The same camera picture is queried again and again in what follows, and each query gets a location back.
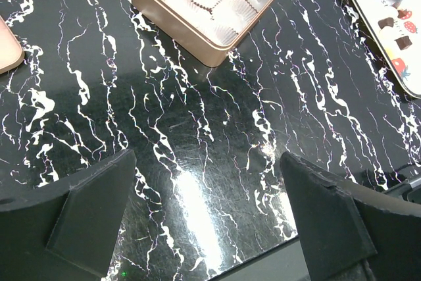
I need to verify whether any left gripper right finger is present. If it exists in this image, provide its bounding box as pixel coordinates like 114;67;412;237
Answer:
280;152;420;280

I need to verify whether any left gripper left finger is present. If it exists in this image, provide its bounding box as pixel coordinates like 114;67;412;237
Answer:
1;149;136;280

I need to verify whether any dark square chocolate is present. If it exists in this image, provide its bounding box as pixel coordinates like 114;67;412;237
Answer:
395;36;412;51

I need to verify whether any strawberry pattern tray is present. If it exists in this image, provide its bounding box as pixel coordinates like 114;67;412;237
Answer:
353;0;420;98

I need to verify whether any white paper cup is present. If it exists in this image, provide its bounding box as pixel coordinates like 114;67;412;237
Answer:
211;0;257;33

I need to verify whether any brown tin lid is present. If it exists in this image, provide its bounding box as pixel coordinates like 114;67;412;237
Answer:
0;18;24;74

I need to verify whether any brown tin box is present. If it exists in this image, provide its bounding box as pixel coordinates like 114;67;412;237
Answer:
130;0;281;68

